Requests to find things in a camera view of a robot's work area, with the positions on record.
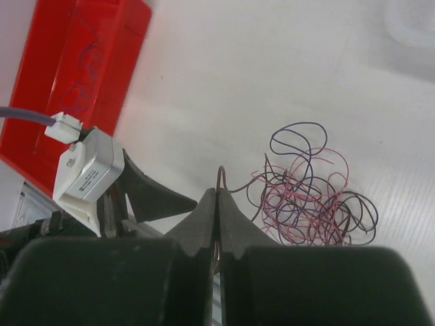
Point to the aluminium table rail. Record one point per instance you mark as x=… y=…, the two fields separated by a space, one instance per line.
x=33 y=205

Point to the red plastic tray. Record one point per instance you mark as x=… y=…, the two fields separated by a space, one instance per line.
x=79 y=59

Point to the left white plastic basket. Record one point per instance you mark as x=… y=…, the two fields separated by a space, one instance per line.
x=411 y=22

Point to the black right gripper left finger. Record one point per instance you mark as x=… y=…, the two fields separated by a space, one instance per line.
x=118 y=281

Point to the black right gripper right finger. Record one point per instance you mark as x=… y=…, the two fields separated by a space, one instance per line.
x=265 y=283

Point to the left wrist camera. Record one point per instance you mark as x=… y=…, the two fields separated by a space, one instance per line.
x=85 y=172

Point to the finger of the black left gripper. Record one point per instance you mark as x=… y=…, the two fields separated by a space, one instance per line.
x=149 y=199

